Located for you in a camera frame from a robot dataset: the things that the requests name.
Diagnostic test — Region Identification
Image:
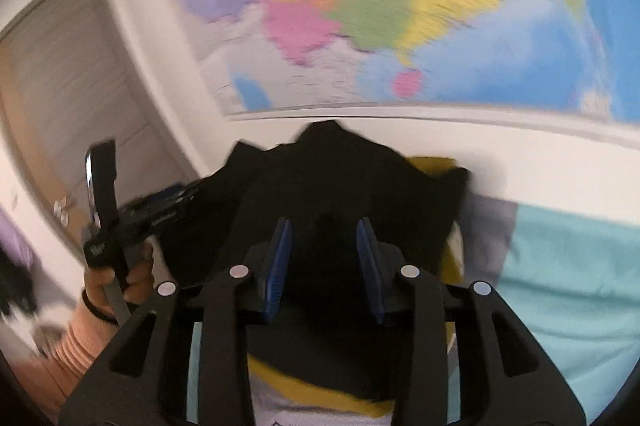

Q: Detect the pink sweater sleeve left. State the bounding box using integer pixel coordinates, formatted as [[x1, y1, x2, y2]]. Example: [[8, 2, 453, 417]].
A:
[[10, 290, 118, 424]]

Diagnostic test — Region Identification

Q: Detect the mustard folded garment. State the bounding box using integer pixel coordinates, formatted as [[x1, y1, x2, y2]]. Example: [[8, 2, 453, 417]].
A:
[[242, 150, 469, 417]]

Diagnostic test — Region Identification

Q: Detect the wooden door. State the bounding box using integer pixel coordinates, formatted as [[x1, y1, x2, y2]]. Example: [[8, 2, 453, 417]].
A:
[[1, 0, 198, 257]]

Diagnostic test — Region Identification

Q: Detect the teal grey bed sheet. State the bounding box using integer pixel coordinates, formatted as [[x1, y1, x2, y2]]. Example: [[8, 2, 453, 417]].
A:
[[184, 195, 640, 426]]

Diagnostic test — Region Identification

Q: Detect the black coat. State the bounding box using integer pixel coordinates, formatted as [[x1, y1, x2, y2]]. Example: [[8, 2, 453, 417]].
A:
[[157, 120, 469, 402]]

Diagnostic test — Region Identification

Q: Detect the person's left hand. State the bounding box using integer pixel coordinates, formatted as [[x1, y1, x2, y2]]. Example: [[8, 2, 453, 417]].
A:
[[85, 242, 154, 319]]

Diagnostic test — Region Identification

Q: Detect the wall map poster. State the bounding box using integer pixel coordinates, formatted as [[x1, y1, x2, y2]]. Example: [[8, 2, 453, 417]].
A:
[[175, 0, 639, 124]]

